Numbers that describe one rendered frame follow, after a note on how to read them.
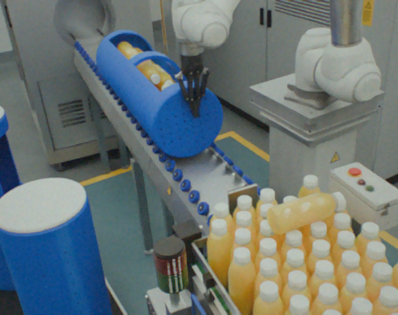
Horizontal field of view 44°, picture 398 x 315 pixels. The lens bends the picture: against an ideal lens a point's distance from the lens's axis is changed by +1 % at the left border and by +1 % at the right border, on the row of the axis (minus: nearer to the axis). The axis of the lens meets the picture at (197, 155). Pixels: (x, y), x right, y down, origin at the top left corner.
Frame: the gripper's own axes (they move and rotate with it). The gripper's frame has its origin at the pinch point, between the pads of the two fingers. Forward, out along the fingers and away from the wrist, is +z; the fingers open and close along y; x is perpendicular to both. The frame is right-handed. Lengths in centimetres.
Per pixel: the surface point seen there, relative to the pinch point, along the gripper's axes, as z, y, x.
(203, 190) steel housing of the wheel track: 23.4, -6.2, -17.7
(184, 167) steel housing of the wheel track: 23.3, -6.3, -0.2
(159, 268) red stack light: -6, -41, -79
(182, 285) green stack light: -1, -37, -80
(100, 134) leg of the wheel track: 83, -9, 162
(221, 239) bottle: 9, -19, -60
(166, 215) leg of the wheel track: 92, 3, 64
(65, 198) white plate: 12, -52, -16
